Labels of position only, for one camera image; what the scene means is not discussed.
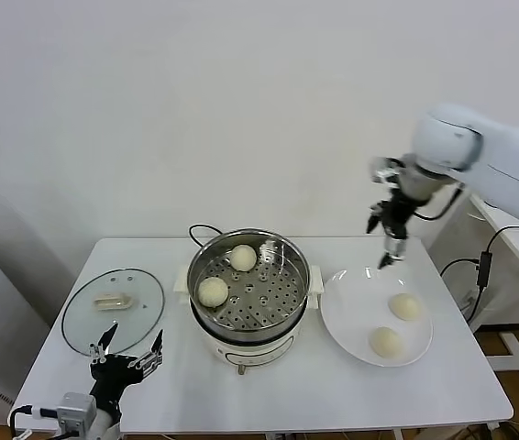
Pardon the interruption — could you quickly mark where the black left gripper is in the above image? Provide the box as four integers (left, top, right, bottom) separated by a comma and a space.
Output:
88, 320, 165, 410

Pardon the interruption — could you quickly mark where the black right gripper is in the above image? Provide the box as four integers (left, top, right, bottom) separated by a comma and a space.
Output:
365, 192, 414, 271

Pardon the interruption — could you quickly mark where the glass lid with cream handle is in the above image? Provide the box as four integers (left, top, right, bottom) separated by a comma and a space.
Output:
61, 268, 168, 358

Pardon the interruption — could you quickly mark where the white steamed baozi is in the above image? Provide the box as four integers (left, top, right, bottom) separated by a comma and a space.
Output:
197, 276, 230, 309
369, 325, 403, 358
230, 245, 258, 272
387, 292, 424, 321

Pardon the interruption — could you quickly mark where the perforated steel steamer basket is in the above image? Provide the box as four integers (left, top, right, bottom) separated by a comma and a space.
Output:
187, 227, 312, 343

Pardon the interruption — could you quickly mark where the white round plate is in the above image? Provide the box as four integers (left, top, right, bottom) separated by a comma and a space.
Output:
320, 267, 435, 368

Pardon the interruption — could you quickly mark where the white side desk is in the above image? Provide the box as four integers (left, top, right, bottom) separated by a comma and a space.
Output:
469, 194, 519, 401

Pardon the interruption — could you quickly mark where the black right camera cable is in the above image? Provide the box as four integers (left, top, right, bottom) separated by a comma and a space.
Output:
413, 181, 466, 220

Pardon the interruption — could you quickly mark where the black camera cable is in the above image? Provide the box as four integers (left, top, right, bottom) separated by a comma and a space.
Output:
7, 402, 61, 440
413, 181, 466, 220

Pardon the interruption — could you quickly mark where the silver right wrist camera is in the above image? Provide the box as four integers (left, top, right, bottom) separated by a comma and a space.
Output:
369, 156, 401, 184

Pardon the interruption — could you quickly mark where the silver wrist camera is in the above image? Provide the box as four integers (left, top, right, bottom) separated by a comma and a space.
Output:
369, 156, 401, 184
56, 391, 98, 435

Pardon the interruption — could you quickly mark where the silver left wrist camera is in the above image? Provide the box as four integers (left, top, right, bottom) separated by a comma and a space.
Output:
56, 391, 98, 435

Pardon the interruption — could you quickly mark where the black cable with adapter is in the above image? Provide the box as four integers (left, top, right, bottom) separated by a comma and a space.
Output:
440, 225, 519, 325

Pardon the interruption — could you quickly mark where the black cooker power cable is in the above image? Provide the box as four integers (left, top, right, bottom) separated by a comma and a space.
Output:
189, 223, 224, 248

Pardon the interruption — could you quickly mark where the black left camera cable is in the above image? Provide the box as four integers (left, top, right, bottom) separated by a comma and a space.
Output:
7, 402, 61, 440

